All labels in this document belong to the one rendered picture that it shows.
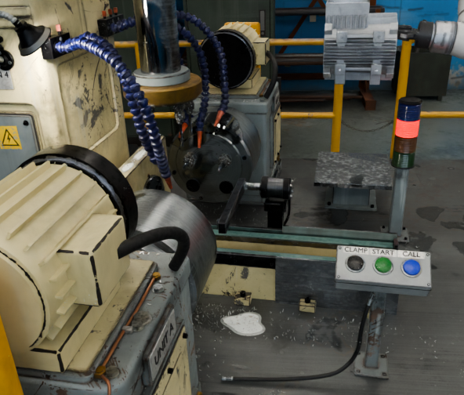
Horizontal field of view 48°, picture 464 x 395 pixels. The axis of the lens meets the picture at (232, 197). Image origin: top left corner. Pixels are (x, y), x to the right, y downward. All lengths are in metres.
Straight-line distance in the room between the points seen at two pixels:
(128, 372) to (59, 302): 0.12
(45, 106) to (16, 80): 0.08
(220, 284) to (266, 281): 0.12
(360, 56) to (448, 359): 0.83
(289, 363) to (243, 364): 0.10
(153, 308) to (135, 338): 0.06
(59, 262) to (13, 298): 0.06
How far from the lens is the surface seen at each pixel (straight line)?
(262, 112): 1.63
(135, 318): 0.72
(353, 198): 1.76
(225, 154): 1.44
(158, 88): 1.13
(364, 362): 1.16
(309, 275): 1.26
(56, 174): 0.69
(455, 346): 1.27
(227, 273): 1.30
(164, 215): 0.98
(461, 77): 6.53
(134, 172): 1.22
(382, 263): 0.99
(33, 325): 0.61
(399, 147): 1.49
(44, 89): 1.13
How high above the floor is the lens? 1.61
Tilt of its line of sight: 26 degrees down
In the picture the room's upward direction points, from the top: 2 degrees counter-clockwise
